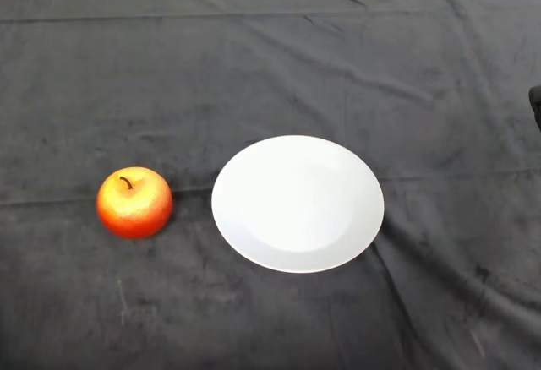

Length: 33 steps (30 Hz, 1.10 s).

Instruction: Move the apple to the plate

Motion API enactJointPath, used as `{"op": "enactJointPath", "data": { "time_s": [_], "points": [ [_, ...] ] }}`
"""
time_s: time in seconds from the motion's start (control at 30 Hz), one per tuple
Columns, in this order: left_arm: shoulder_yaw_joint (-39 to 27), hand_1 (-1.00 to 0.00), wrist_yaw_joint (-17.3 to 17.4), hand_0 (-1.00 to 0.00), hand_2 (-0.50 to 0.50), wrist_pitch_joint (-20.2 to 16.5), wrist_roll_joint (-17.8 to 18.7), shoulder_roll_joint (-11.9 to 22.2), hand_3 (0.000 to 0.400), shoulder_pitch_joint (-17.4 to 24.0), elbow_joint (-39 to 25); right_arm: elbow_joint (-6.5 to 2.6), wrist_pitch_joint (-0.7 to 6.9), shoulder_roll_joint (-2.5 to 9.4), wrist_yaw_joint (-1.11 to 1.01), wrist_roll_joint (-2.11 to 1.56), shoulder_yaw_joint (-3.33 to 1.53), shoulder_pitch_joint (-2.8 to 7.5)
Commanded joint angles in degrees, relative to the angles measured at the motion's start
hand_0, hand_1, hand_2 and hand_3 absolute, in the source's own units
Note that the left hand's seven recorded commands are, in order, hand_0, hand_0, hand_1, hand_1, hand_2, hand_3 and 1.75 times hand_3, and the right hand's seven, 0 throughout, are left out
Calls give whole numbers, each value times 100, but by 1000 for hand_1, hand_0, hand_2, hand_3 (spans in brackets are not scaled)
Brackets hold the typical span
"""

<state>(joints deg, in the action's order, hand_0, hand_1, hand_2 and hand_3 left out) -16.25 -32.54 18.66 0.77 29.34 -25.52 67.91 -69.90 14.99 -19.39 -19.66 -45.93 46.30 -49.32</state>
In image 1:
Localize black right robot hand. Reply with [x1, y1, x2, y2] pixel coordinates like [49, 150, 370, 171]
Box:
[527, 85, 541, 133]

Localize red yellow apple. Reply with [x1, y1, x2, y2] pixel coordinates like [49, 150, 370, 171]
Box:
[96, 166, 174, 240]

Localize white round plate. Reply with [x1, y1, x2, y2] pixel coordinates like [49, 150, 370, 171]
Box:
[210, 134, 385, 274]

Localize black velvet table cloth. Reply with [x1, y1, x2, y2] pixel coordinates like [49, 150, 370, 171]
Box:
[0, 0, 541, 370]

